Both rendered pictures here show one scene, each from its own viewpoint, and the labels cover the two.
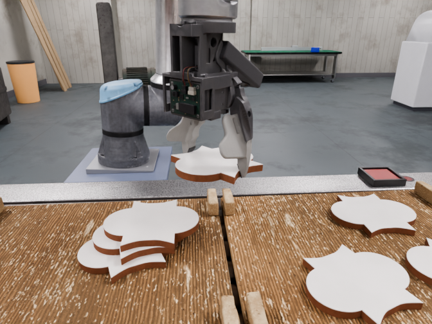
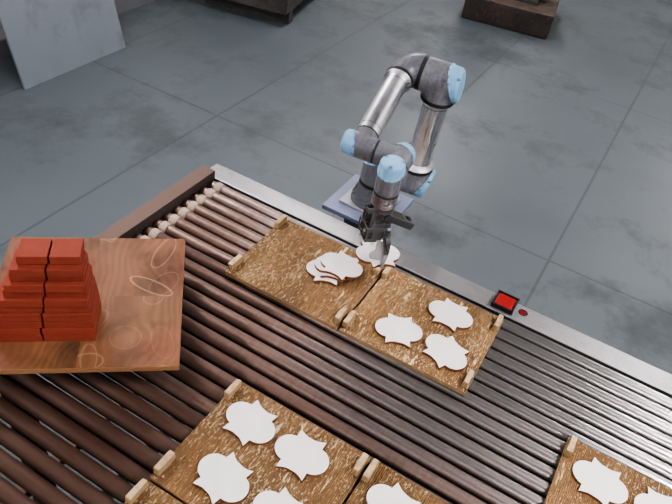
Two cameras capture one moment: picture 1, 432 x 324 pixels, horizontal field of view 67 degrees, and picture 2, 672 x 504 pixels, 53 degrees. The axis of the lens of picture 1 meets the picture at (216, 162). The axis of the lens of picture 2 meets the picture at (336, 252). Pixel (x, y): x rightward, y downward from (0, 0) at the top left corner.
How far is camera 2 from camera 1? 1.70 m
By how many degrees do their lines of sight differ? 30
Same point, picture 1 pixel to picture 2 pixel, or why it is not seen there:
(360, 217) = (439, 313)
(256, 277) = (365, 309)
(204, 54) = (374, 218)
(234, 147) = (377, 255)
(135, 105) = not seen: hidden behind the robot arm
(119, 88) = not seen: hidden behind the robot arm
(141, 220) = (337, 262)
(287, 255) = (386, 308)
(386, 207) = (460, 316)
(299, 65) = not seen: outside the picture
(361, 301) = (389, 334)
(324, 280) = (385, 322)
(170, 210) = (352, 263)
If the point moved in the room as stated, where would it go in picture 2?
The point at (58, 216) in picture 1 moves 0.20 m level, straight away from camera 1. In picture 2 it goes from (307, 238) to (314, 204)
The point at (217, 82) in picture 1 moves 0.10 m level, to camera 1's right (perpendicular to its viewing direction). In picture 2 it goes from (375, 230) to (404, 245)
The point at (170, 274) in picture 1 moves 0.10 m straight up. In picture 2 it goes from (335, 290) to (339, 267)
